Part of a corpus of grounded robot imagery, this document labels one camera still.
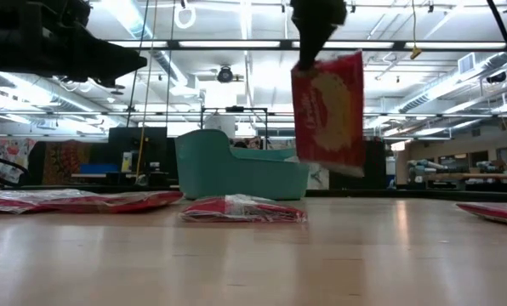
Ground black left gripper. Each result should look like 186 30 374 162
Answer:
19 0 147 88

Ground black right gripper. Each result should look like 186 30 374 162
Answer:
290 0 348 71

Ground red popcorn bag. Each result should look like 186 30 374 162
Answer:
0 189 93 215
179 194 309 224
455 201 507 228
290 49 367 179
44 190 185 214

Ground overhead light bar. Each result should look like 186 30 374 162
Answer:
108 39 507 50

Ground round black ceiling fixture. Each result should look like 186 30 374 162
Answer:
216 65 236 84

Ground black metal stand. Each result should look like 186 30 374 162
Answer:
199 105 270 139

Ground patterned brown tapestry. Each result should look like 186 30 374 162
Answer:
40 139 94 186

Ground blue box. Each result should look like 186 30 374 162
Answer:
78 162 120 175

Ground white bucket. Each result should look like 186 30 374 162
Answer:
203 113 237 139

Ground floral cloth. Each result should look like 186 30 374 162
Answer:
0 137 38 184

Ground black cabinet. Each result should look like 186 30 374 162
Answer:
362 139 387 191

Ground floral panel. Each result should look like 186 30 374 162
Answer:
307 167 332 191

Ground ceiling air vent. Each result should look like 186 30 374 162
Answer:
456 52 477 77

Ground teal plastic basket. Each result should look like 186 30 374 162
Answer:
174 128 310 201

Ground wooden workbench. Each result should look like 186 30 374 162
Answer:
423 171 507 192

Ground black hanging cord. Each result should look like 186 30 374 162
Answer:
125 0 151 128

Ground yellow hanging cord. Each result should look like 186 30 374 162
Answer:
134 0 159 179

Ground silver ceiling air duct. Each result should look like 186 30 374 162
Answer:
102 0 203 99

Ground white hanging ring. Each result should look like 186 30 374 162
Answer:
174 3 197 30

